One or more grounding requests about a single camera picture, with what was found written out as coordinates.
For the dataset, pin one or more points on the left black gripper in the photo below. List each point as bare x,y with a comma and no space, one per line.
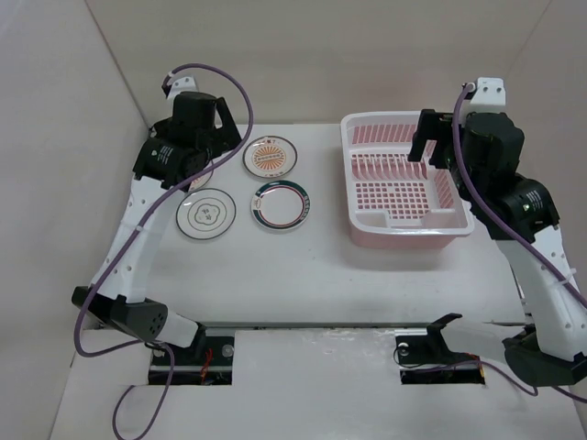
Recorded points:
226,137

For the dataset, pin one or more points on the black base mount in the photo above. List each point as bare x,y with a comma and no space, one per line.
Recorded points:
425,360
208,365

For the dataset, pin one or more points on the flower emblem plate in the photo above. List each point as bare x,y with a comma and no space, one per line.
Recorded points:
206,214

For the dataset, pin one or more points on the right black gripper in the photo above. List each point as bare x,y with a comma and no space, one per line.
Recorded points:
428,129

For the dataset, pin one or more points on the green red rimmed plate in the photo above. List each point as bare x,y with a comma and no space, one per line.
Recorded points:
280,205

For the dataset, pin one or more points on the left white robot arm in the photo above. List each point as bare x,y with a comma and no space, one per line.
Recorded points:
117,294

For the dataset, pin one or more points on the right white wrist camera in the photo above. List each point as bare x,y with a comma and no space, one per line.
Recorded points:
488,95

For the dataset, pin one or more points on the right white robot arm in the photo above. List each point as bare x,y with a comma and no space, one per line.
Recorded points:
523,221

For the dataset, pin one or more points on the pink white dish rack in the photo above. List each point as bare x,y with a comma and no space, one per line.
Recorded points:
392,201

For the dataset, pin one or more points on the partly hidden orange plate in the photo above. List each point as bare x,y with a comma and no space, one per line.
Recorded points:
200,182

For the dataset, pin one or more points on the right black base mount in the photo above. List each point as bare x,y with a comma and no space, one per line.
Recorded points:
425,360

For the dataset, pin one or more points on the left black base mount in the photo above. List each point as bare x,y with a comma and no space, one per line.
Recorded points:
208,365

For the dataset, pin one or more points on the orange sunburst plate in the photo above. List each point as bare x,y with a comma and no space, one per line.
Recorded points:
270,157

